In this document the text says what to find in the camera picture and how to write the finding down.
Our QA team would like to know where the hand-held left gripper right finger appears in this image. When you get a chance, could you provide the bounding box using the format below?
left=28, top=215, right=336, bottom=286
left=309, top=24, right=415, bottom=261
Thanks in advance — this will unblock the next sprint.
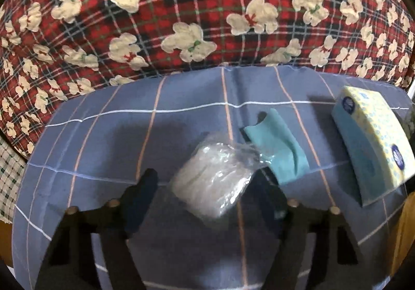
left=254, top=175, right=386, bottom=290

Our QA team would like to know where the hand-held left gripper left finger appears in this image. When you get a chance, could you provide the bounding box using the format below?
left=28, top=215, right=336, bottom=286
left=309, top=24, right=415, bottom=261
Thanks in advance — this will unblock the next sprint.
left=34, top=168, right=159, bottom=290

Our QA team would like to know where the clear plastic-wrapped bundle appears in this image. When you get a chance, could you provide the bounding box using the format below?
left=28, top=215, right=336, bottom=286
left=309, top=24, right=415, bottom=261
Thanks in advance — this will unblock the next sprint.
left=167, top=136, right=263, bottom=219

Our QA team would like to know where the teal small packet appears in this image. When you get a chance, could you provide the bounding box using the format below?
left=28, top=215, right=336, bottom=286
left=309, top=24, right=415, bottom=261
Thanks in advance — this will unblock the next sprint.
left=243, top=108, right=310, bottom=186

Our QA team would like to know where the blue checked bed sheet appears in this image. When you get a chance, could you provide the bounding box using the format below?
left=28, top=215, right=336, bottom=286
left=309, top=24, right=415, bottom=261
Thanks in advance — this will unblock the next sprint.
left=12, top=64, right=411, bottom=290

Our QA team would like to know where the large white tissue pack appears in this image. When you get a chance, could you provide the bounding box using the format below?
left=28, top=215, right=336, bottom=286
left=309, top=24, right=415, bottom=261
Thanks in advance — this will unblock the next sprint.
left=331, top=85, right=415, bottom=207

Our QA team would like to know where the cream checked cloth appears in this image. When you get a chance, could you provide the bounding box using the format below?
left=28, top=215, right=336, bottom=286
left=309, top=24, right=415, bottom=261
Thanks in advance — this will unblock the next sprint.
left=0, top=136, right=28, bottom=224

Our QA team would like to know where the red plaid bear-print blanket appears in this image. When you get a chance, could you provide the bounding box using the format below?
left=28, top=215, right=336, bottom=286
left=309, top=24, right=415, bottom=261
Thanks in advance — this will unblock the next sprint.
left=0, top=0, right=415, bottom=161

